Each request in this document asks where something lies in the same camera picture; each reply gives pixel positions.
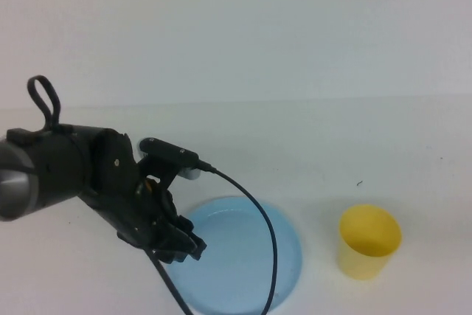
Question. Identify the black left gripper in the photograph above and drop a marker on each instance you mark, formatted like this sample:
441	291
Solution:
110	182

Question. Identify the light blue round plate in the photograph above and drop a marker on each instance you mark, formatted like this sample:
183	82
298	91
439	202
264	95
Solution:
228	256

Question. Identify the yellow plastic cup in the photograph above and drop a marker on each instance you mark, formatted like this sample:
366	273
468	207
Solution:
359	269

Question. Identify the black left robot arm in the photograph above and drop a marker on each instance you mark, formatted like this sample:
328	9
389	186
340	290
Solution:
44	171

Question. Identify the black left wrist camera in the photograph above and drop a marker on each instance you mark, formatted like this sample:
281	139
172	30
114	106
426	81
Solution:
167	152

